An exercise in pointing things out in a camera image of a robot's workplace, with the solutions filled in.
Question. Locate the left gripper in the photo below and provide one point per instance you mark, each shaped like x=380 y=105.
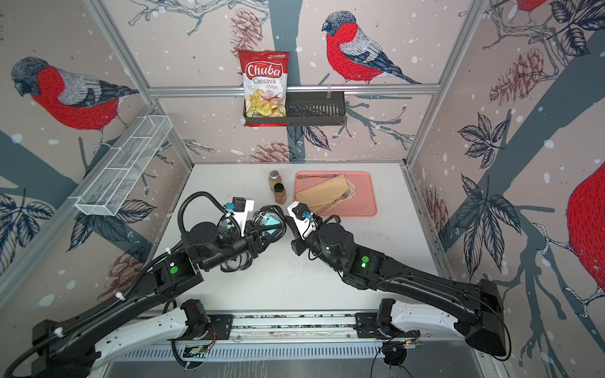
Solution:
x=254 y=239

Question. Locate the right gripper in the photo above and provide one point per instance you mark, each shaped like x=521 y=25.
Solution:
x=299 y=246

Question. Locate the clear pouch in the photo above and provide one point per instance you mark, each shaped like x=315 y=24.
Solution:
x=236 y=261
x=271 y=209

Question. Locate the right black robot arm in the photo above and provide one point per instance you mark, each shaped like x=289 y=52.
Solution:
x=477 y=308

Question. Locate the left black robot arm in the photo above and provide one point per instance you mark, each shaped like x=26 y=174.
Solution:
x=73 y=348

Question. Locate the orange pepper spice jar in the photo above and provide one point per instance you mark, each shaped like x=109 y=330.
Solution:
x=280 y=195

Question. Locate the shichimi spice jar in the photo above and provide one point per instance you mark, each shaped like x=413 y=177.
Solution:
x=274 y=179

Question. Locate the yellow folded napkin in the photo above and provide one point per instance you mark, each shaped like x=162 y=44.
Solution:
x=321 y=194

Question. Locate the pink tray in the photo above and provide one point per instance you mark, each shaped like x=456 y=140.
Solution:
x=363 y=204

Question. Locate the Chuba cassava chips bag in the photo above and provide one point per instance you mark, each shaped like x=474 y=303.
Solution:
x=265 y=79

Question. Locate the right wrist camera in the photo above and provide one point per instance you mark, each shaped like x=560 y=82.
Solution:
x=301 y=220

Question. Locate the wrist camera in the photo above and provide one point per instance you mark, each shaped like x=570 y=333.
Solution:
x=301 y=220
x=237 y=213

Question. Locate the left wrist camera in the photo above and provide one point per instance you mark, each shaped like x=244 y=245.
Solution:
x=237 y=213

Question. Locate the pink handled spoon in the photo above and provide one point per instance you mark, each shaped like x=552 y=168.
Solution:
x=318 y=176

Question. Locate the pink handled fork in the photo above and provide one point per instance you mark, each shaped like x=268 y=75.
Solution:
x=345 y=196

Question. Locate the black wall basket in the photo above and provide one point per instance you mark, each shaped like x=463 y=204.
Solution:
x=317 y=108

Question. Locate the white wire mesh shelf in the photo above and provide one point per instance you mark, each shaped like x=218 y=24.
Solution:
x=109 y=190

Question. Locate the aluminium frame rail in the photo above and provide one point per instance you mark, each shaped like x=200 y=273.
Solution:
x=235 y=91

